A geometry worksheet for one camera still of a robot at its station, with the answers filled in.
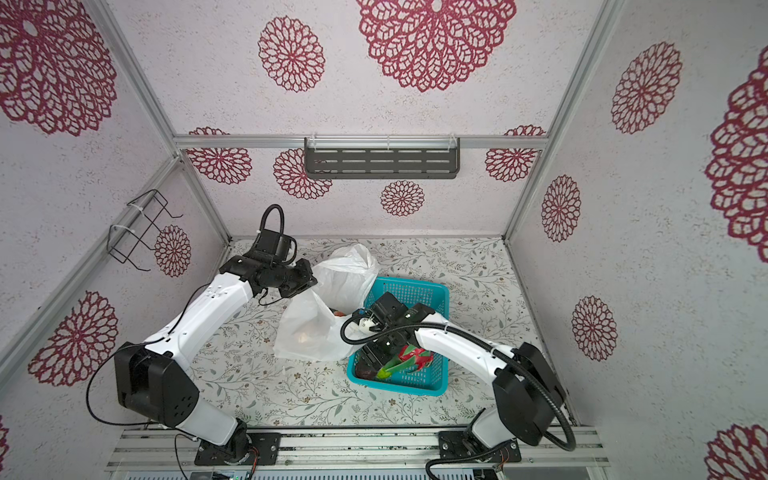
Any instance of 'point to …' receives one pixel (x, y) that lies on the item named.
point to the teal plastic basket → (432, 380)
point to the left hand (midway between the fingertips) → (318, 284)
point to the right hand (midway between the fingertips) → (367, 354)
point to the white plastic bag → (311, 321)
